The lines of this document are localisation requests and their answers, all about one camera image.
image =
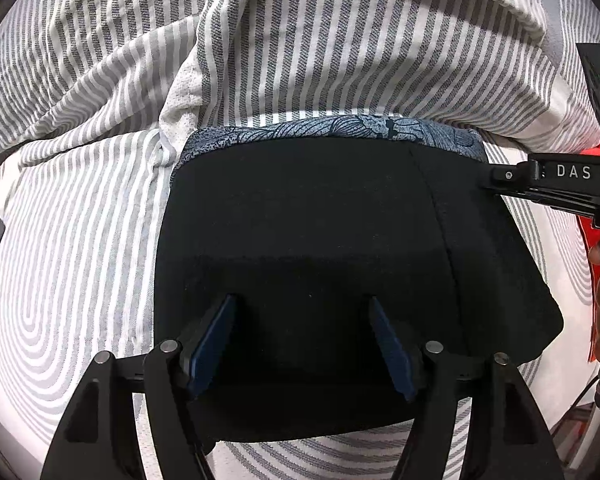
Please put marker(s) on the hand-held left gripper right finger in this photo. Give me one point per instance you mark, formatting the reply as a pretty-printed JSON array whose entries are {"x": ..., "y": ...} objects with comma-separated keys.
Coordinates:
[{"x": 392, "y": 350}]

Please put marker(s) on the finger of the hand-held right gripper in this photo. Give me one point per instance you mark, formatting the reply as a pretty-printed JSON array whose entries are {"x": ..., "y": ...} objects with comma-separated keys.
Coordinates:
[
  {"x": 565, "y": 196},
  {"x": 507, "y": 176}
]

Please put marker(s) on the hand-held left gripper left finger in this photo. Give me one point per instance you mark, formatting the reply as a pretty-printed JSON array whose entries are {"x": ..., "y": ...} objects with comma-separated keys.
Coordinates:
[{"x": 212, "y": 350}]

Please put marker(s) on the black pants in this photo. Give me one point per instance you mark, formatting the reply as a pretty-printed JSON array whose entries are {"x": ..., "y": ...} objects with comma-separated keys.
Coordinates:
[{"x": 305, "y": 235}]

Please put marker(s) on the blue floral pants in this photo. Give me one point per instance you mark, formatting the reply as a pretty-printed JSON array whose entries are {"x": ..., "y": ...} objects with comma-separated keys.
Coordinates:
[{"x": 330, "y": 127}]

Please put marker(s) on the red embroidered pillow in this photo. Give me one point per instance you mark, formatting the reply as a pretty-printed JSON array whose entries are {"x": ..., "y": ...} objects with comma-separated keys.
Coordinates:
[{"x": 587, "y": 230}]

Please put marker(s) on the grey striped quilt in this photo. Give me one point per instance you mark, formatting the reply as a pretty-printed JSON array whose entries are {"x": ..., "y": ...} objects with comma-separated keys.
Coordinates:
[{"x": 330, "y": 35}]

